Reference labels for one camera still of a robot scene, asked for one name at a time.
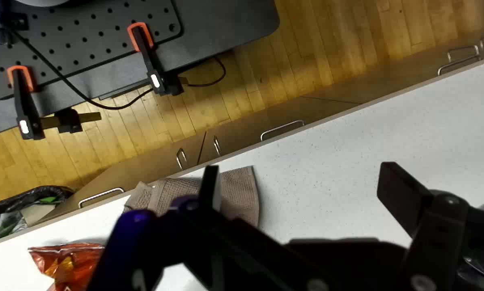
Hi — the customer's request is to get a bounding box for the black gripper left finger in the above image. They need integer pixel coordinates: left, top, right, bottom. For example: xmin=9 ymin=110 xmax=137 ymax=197
xmin=171 ymin=165 xmax=329 ymax=291

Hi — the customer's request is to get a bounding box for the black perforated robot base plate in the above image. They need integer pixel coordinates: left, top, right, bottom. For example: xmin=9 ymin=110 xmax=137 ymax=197
xmin=0 ymin=0 xmax=281 ymax=132

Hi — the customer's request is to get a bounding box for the orange black clamp left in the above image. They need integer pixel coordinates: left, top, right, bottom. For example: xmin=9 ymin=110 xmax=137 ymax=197
xmin=7 ymin=65 xmax=44 ymax=139

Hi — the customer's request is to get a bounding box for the black cable on floor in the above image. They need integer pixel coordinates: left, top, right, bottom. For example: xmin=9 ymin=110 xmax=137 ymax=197
xmin=0 ymin=0 xmax=229 ymax=111

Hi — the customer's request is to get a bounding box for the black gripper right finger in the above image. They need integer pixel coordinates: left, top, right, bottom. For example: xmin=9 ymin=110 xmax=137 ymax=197
xmin=378 ymin=162 xmax=469 ymax=291

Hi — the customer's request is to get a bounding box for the orange black clamp right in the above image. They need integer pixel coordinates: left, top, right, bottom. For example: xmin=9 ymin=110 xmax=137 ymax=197
xmin=127 ymin=22 xmax=184 ymax=95

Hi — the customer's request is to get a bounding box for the wooden base cabinet with handles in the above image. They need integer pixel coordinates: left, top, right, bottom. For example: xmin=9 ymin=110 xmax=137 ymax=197
xmin=41 ymin=31 xmax=484 ymax=223

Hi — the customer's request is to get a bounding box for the orange black clamp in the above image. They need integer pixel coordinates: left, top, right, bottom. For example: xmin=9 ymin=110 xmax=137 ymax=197
xmin=127 ymin=22 xmax=184 ymax=95
xmin=7 ymin=65 xmax=44 ymax=139

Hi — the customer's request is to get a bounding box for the black trash bin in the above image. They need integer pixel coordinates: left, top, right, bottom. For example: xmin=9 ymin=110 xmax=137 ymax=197
xmin=0 ymin=186 xmax=75 ymax=238

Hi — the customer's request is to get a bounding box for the brown cloth towel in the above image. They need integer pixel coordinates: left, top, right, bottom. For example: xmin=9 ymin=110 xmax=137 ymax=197
xmin=125 ymin=166 xmax=261 ymax=226

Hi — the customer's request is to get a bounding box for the orange snack pack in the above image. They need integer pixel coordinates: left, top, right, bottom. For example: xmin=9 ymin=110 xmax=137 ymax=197
xmin=30 ymin=242 xmax=104 ymax=291

